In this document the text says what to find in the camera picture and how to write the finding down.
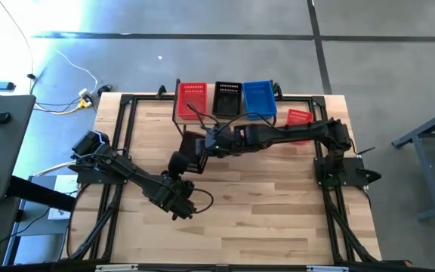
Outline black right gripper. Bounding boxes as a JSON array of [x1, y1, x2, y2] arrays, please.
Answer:
[[196, 124, 241, 158]]

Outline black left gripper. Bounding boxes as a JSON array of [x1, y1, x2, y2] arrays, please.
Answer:
[[151, 150, 199, 222]]

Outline black plastic basket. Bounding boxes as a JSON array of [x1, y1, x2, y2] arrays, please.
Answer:
[[179, 130, 210, 175], [212, 81, 243, 117]]

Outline red plastic basket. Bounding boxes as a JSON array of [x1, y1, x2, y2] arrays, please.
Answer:
[[285, 109, 315, 146], [177, 82, 208, 120]]

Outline blue plastic basket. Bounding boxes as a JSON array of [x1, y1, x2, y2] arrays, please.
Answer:
[[242, 80, 278, 121]]

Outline wooden shelf with black legs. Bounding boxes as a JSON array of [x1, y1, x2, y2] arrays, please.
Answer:
[[171, 78, 279, 140]]

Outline white paper sheet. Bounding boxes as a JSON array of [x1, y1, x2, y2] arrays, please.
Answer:
[[53, 174, 79, 196]]

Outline white power strip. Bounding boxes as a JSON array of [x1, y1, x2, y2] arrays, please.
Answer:
[[77, 88, 94, 110]]

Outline black desk beam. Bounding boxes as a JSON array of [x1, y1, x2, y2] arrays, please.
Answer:
[[5, 175, 78, 213]]

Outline grey desk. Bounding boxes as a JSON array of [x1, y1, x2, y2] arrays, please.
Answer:
[[0, 94, 37, 207]]

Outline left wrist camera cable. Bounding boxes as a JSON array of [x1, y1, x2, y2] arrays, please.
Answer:
[[190, 187, 214, 215]]

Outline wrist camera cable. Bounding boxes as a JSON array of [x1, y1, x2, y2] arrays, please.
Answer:
[[186, 100, 277, 131], [190, 187, 214, 215]]

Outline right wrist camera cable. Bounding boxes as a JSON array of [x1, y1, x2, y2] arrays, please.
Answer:
[[186, 100, 277, 131]]

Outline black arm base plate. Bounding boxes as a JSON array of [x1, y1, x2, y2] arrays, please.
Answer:
[[313, 156, 383, 188], [69, 155, 132, 185]]

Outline black aluminium table frame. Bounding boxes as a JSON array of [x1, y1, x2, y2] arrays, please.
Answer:
[[66, 92, 383, 265]]

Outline black cable bundle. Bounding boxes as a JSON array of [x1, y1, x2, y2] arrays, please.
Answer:
[[325, 187, 379, 264], [66, 184, 124, 261]]

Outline white floor cable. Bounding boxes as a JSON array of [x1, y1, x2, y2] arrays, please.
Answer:
[[54, 48, 100, 94]]

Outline silver rail bracket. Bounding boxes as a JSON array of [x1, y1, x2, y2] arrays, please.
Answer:
[[307, 265, 350, 272], [95, 264, 139, 272]]

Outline yellow cable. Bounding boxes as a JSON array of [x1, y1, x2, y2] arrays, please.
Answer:
[[32, 100, 92, 116]]

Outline black front rail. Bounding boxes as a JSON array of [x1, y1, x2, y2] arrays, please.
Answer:
[[0, 260, 415, 272]]

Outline thin cable with black plug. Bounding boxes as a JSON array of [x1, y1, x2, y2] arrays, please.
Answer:
[[0, 0, 37, 95]]

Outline blue-grey metal table frame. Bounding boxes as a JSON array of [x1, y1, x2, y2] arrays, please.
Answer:
[[390, 102, 435, 221]]

